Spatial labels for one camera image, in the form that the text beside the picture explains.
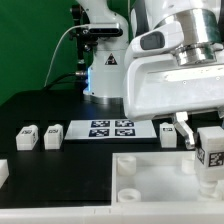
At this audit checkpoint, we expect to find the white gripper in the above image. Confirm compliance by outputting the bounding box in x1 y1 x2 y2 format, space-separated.
123 51 224 150

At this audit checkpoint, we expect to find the white square tabletop part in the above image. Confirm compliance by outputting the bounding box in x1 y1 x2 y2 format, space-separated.
111 151 224 204

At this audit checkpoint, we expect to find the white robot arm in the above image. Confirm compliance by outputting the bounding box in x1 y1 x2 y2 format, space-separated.
77 0 224 149

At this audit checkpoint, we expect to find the white sheet with markers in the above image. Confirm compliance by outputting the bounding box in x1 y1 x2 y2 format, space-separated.
65 119 157 140

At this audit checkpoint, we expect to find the white block left edge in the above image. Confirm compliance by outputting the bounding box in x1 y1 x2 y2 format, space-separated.
0 159 9 188

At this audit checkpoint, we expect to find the white front rail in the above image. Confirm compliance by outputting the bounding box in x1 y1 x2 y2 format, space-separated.
0 202 224 224

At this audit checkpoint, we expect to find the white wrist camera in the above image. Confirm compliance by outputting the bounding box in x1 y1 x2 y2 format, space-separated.
124 21 184 68

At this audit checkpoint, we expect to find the black cable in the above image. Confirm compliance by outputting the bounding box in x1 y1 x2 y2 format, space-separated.
42 70 90 92

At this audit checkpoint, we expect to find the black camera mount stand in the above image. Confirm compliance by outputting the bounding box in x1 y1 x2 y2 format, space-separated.
70 5 98 91

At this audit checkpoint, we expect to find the white cable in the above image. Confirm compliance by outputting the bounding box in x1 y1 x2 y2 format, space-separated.
43 23 88 88

